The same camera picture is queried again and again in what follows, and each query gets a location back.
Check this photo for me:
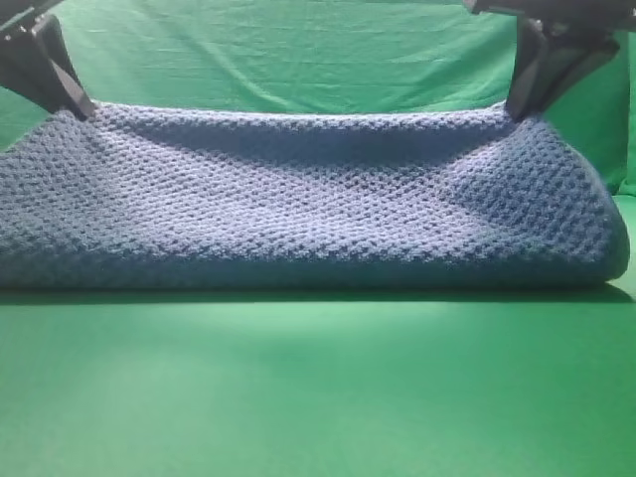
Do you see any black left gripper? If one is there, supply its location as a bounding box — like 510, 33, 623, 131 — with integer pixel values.
1, 0, 94, 119

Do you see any green backdrop cloth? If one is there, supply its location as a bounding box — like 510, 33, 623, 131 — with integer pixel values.
0, 0, 636, 195

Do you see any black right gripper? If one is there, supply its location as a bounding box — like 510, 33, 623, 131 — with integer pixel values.
463, 0, 635, 121

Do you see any blue waffle-weave towel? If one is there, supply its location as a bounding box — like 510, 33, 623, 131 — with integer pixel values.
1, 103, 630, 290

